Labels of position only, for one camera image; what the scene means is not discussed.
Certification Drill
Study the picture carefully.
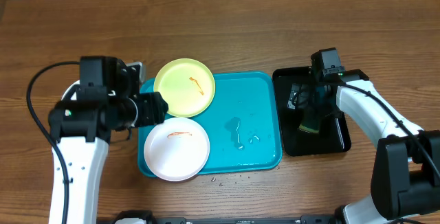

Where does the green and yellow sponge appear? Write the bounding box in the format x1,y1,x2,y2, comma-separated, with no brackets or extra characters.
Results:
298,105,321,134

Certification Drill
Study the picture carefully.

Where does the black plastic tray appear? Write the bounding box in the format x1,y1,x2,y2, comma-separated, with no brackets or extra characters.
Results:
272,67,351,157

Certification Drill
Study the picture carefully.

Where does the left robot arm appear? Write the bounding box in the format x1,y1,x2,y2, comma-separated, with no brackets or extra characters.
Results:
49,56,168,223

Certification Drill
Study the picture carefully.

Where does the white plate with grey rim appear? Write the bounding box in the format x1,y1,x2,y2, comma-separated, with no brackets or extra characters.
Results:
61,80,80,101

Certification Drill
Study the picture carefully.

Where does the yellow-green plate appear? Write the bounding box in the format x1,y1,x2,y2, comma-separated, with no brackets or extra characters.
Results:
153,58,216,117

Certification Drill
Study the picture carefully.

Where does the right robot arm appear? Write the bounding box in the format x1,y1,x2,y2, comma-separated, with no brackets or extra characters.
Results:
273,66,439,223

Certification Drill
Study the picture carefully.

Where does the white plate with red smear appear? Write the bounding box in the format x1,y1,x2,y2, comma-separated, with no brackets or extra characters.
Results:
144,117,210,181

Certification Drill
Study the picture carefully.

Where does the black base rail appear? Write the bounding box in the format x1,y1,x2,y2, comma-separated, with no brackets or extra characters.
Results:
99,210,344,224

